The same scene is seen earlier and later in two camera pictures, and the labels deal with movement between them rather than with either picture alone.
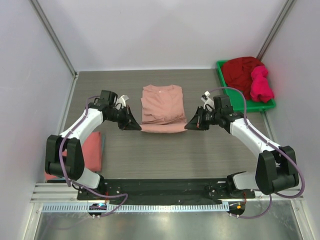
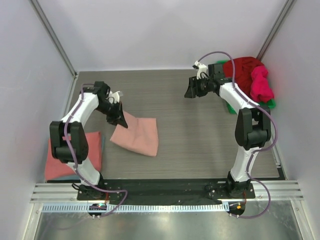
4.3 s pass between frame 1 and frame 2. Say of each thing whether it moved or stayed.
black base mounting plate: stayed
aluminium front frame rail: stayed
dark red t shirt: stayed
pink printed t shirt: moved
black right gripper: moved
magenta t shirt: stayed
